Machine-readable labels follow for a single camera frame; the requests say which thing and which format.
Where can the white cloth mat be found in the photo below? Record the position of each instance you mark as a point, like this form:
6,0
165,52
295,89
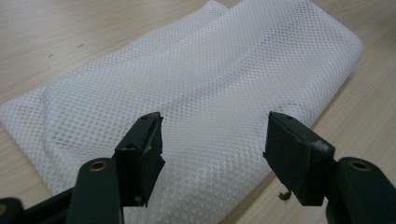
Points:
205,81

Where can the small dark thread scrap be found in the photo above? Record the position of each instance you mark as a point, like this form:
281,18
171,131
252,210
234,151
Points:
285,196

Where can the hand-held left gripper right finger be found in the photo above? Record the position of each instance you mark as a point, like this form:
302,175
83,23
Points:
295,158

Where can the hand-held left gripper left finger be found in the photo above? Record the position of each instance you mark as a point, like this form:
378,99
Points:
138,168

